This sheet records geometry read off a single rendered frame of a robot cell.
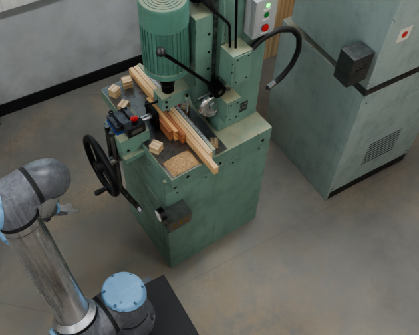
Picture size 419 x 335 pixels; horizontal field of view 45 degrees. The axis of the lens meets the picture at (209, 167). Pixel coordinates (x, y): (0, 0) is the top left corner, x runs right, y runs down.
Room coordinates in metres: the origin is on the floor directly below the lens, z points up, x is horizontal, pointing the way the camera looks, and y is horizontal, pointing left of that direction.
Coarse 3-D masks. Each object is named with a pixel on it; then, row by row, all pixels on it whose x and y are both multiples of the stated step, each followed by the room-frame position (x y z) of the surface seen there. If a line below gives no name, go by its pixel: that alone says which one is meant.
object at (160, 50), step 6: (162, 48) 1.30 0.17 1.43; (156, 54) 1.29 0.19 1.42; (162, 54) 1.28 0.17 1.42; (174, 60) 1.32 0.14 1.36; (180, 66) 1.34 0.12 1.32; (186, 66) 1.36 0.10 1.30; (192, 72) 1.36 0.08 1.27; (198, 78) 1.38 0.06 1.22; (204, 78) 1.40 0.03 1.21; (210, 84) 1.41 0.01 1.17; (216, 84) 1.43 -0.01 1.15; (222, 84) 1.44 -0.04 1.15; (210, 90) 1.42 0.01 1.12; (216, 90) 1.41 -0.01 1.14; (222, 90) 1.43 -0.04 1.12; (228, 90) 1.47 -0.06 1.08; (216, 96) 1.41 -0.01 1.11
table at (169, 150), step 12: (120, 84) 1.66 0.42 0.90; (108, 96) 1.58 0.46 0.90; (120, 96) 1.59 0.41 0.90; (132, 96) 1.59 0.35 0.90; (144, 96) 1.59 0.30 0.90; (132, 108) 1.52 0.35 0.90; (144, 108) 1.52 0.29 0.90; (156, 132) 1.39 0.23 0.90; (144, 144) 1.32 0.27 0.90; (168, 144) 1.33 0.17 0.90; (180, 144) 1.33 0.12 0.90; (120, 156) 1.29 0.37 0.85; (132, 156) 1.28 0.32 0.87; (156, 156) 1.26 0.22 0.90; (168, 156) 1.26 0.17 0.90; (156, 168) 1.24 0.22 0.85; (192, 168) 1.21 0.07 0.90; (204, 168) 1.24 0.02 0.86; (168, 180) 1.16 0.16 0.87; (180, 180) 1.17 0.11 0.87
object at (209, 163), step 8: (136, 72) 1.70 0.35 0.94; (136, 80) 1.67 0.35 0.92; (144, 88) 1.61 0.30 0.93; (152, 96) 1.56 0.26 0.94; (184, 128) 1.38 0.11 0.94; (192, 136) 1.34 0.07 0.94; (192, 144) 1.31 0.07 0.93; (200, 152) 1.26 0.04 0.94; (208, 160) 1.22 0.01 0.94; (216, 168) 1.19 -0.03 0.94
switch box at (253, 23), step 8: (248, 0) 1.53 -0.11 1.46; (256, 0) 1.51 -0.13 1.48; (264, 0) 1.52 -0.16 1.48; (272, 0) 1.53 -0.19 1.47; (248, 8) 1.53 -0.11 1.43; (256, 8) 1.50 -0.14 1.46; (264, 8) 1.51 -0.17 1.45; (272, 8) 1.54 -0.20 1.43; (248, 16) 1.52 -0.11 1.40; (256, 16) 1.50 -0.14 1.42; (272, 16) 1.54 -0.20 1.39; (248, 24) 1.52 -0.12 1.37; (256, 24) 1.50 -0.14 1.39; (264, 24) 1.52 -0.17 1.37; (272, 24) 1.54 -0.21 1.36; (248, 32) 1.52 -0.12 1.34; (256, 32) 1.50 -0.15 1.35
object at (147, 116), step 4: (148, 108) 1.45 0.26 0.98; (152, 108) 1.43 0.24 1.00; (148, 112) 1.45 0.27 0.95; (152, 112) 1.42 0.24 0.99; (156, 112) 1.41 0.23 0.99; (144, 116) 1.42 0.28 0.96; (148, 116) 1.42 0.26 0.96; (152, 116) 1.42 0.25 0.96; (156, 116) 1.40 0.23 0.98; (144, 120) 1.41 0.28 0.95; (152, 120) 1.43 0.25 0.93; (156, 120) 1.40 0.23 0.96; (156, 124) 1.40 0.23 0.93; (156, 128) 1.40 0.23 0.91
